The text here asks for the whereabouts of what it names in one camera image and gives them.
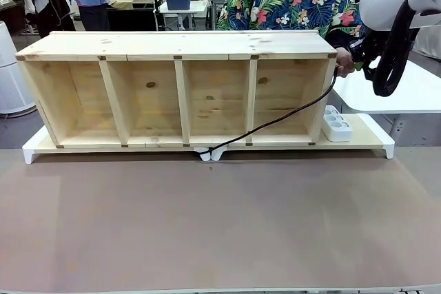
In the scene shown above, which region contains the light wooden four-compartment shelf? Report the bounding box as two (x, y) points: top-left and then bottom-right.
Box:
(15, 30), (338, 149)

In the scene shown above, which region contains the white background table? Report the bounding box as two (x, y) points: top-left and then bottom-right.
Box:
(158, 0), (212, 32)

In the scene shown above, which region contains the black power cable with plug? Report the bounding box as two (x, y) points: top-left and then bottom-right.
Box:
(197, 63), (342, 154)

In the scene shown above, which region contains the white side table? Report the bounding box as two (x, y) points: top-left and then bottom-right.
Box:
(331, 61), (441, 136)

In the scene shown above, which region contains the person's left forearm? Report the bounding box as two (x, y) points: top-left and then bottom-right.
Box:
(325, 24), (363, 54)

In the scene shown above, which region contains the white power strip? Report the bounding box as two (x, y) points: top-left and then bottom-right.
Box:
(321, 105), (354, 143)

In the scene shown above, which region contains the person in black clothes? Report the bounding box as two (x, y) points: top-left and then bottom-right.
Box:
(15, 0), (76, 39)

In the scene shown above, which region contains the white cylindrical air purifier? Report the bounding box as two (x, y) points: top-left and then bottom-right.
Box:
(0, 21), (37, 115)

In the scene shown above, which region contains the white-legged wooden riser stand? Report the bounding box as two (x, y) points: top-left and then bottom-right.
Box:
(209, 113), (396, 162)
(22, 124), (212, 165)

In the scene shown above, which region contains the black robot cable hose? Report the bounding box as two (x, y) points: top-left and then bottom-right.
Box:
(365, 0), (441, 98)

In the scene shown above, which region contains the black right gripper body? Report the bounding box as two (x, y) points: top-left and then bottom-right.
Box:
(348, 33), (382, 72)

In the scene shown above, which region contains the wooden-top desk with white legs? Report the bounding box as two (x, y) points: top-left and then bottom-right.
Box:
(105, 0), (160, 32)

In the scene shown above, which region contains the person's left hand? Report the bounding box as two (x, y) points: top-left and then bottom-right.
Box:
(334, 47), (356, 78)

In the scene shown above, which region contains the blue plastic bin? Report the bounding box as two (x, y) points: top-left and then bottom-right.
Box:
(165, 0), (192, 11)

